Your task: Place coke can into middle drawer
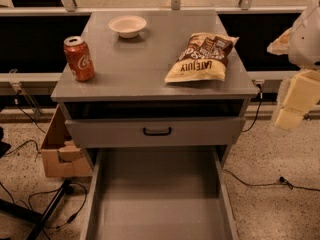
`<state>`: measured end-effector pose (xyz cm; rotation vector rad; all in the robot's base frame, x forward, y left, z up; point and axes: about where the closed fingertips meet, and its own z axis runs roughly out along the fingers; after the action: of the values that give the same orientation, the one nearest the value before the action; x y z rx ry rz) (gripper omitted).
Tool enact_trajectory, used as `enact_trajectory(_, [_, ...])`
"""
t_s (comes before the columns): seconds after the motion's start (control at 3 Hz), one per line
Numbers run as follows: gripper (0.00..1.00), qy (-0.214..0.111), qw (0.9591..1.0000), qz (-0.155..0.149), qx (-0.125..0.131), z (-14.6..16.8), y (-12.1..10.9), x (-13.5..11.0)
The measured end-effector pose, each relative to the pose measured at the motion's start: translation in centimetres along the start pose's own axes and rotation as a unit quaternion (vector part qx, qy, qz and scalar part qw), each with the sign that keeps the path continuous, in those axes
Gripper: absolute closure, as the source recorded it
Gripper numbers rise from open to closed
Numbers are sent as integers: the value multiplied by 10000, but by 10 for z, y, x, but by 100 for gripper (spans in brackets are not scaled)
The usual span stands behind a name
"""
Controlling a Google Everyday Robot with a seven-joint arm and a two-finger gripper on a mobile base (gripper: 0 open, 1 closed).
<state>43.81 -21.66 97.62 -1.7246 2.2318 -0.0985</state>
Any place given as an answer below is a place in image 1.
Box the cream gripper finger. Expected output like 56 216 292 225
267 28 291 55
273 69 320 131

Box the red coke can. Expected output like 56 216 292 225
63 36 95 82

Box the grey top drawer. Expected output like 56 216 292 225
66 117 245 148

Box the grey drawer cabinet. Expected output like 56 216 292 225
52 10 257 163

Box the open grey middle drawer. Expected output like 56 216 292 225
80 147 240 240

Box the yellow brown chips bag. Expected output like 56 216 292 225
165 32 238 83

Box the white bowl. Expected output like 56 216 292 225
109 15 147 38

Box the cardboard box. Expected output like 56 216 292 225
40 106 92 178

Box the black tripod stand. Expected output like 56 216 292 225
0 178 74 240

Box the black cable behind cabinet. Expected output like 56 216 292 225
241 82 264 134

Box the black floor cable right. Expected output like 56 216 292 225
222 168 320 193

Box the black floor cable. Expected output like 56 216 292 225
0 180 88 240
222 168 320 193

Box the black drawer handle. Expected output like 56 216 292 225
142 127 172 137

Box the metal railing bracket left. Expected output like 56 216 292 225
9 80 42 122

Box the black floor cable left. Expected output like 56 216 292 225
0 180 88 240

